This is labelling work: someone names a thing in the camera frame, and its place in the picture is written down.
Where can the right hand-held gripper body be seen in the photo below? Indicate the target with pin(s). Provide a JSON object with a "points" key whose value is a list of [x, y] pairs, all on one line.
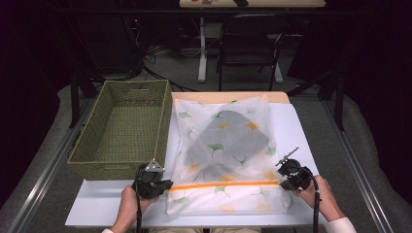
{"points": [[296, 176]]}

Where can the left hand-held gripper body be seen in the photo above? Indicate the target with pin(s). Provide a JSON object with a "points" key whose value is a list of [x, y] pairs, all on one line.
{"points": [[149, 184]]}

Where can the white leaf-print mesh laundry bag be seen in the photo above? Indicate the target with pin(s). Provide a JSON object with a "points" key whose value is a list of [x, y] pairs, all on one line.
{"points": [[194, 204]]}

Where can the black cloth garment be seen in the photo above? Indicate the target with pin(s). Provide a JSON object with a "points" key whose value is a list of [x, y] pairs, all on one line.
{"points": [[226, 142]]}

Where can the green woven basket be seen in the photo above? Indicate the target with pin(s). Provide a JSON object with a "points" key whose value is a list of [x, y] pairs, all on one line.
{"points": [[129, 116]]}

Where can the person's left hand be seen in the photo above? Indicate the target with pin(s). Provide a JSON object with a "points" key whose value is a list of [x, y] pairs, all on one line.
{"points": [[132, 207]]}

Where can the person's right hand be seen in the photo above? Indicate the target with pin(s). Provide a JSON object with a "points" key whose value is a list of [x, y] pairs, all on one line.
{"points": [[324, 197]]}

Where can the white table cover sheet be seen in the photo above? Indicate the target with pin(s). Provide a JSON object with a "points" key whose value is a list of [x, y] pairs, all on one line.
{"points": [[298, 129]]}

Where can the black metal stand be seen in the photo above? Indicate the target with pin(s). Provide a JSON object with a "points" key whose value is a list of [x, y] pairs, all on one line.
{"points": [[76, 97], [338, 97]]}

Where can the beige table with white legs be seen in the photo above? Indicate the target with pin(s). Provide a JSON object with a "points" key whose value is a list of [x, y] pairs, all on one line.
{"points": [[202, 48]]}

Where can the black folding chair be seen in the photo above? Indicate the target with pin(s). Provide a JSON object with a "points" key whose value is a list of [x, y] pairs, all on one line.
{"points": [[249, 39]]}

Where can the dark equipment rack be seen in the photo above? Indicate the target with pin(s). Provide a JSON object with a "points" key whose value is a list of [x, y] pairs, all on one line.
{"points": [[107, 35]]}

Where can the black remote control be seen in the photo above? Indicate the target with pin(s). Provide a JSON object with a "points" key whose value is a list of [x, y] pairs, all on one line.
{"points": [[240, 2]]}

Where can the aluminium rail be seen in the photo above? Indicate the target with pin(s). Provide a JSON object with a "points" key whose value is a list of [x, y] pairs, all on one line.
{"points": [[359, 168], [48, 168]]}

